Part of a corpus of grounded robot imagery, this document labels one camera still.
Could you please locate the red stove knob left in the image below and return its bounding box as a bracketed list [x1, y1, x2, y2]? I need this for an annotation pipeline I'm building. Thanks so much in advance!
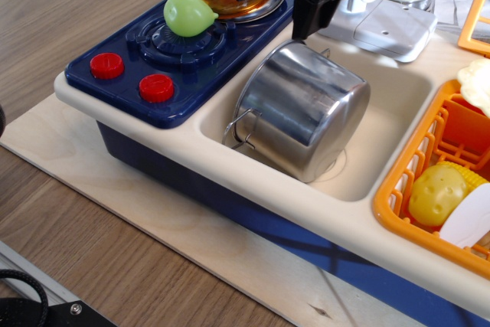
[90, 52, 125, 80]

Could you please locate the orange plastic dish rack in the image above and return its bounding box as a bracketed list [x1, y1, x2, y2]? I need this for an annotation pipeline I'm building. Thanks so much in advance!
[374, 80, 489, 278]

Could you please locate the red stove knob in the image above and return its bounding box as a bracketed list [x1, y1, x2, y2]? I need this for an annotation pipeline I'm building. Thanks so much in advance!
[90, 52, 125, 80]
[139, 74, 175, 103]

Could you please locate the stainless steel toy pot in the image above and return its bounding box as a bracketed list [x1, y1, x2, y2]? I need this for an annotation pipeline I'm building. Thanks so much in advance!
[223, 41, 371, 182]

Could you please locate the red stove knob right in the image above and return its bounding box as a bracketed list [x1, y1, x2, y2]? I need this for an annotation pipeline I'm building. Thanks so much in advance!
[139, 74, 175, 103]

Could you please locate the white toy faucet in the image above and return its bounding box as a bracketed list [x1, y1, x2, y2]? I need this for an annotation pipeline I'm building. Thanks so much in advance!
[318, 0, 437, 63]

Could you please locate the black bracket with screw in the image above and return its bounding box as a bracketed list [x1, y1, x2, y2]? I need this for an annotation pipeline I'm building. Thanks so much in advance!
[1, 298, 116, 326]

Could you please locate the cream toy cauliflower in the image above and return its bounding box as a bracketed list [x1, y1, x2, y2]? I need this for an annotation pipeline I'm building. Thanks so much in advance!
[456, 58, 490, 116]

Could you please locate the orange rack frame upright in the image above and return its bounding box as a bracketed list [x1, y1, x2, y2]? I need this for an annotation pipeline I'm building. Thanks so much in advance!
[458, 0, 489, 58]

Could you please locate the dark blue toy stove top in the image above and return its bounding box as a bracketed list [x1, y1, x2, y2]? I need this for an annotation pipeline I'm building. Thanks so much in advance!
[64, 0, 294, 129]

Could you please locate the black cable bottom left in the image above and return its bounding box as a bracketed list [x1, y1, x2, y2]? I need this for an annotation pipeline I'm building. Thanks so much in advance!
[0, 269, 50, 327]

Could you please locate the light plywood base board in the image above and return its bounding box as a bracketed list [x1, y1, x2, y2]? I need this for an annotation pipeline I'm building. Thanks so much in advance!
[1, 97, 415, 326]

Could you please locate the cream toy kitchen sink unit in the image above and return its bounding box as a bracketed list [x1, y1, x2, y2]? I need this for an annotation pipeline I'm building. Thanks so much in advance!
[54, 28, 489, 326]

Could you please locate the white plastic plate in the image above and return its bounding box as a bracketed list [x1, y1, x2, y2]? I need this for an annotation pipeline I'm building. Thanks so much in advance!
[439, 183, 489, 248]

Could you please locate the yellow toy potato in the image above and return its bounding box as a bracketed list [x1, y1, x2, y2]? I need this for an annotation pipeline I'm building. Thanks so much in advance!
[408, 165, 468, 227]

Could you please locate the green toy pear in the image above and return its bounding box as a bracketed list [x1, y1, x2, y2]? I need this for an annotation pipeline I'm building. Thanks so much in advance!
[163, 0, 219, 38]

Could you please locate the yellow toy corn cob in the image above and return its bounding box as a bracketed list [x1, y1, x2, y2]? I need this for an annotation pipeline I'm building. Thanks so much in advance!
[437, 161, 489, 193]

